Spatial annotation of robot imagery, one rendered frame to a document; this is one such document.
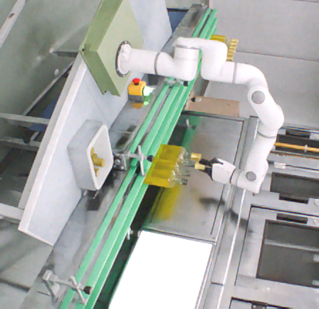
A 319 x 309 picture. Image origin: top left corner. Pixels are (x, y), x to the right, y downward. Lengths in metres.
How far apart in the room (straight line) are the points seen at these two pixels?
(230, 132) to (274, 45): 5.68
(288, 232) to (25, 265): 1.17
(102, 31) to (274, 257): 1.16
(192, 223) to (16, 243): 0.81
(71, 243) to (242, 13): 6.60
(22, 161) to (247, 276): 1.36
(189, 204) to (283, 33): 6.20
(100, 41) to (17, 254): 1.00
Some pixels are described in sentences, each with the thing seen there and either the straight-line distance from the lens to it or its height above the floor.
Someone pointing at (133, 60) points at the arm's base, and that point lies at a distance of 1.58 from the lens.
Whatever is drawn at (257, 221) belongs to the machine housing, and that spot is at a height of 1.48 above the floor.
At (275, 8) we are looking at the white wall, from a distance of 7.56.
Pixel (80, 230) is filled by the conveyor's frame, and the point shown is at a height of 0.82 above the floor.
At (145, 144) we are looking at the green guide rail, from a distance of 1.73.
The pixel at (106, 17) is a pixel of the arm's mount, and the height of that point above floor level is 0.81.
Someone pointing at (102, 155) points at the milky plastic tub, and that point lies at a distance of 1.66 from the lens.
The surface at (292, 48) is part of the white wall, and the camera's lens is 7.86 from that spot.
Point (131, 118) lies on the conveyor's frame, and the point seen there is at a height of 0.83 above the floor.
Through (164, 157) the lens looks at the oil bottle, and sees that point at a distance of 1.81.
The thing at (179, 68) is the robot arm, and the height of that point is 1.09.
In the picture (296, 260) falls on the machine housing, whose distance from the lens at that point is 1.73.
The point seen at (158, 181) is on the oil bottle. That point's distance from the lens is 1.74.
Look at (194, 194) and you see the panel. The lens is 1.85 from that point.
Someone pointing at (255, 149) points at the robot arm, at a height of 1.42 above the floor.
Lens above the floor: 1.46
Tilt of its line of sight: 15 degrees down
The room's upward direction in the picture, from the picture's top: 99 degrees clockwise
